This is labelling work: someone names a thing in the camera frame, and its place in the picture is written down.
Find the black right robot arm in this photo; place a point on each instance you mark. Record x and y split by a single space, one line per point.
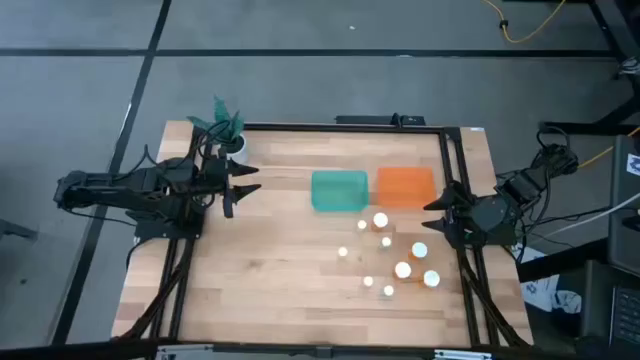
530 182

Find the orange plastic bin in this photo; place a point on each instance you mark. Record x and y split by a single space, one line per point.
406 187

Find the green artificial plant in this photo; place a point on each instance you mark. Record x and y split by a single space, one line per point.
222 122

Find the white printed bag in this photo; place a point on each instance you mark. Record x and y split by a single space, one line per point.
542 292

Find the silver metal bracket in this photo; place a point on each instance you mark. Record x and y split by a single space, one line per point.
462 355
185 352

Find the black frame beam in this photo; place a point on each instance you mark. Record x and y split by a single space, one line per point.
300 351

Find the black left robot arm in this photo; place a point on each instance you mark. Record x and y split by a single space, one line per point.
115 190

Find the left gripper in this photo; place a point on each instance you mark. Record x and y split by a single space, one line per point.
215 177

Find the pink pill bottle white cap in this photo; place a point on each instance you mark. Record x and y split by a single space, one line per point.
368 281

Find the teal plastic bin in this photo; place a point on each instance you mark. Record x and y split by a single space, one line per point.
340 191

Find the orange pill bottle white cap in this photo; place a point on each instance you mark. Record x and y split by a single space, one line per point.
431 278
402 270
419 250
380 220

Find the white plant pot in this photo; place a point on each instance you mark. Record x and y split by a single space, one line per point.
240 150

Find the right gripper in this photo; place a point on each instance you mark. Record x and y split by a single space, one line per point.
467 220

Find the small translucent pill bottle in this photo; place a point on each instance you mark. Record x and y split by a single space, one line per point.
342 252
362 225
386 242

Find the black computer case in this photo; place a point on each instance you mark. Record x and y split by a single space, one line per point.
622 210

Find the black metal stand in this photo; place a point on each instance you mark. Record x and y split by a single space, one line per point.
575 127

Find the black aluminium table frame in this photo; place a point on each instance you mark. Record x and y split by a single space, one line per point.
350 127

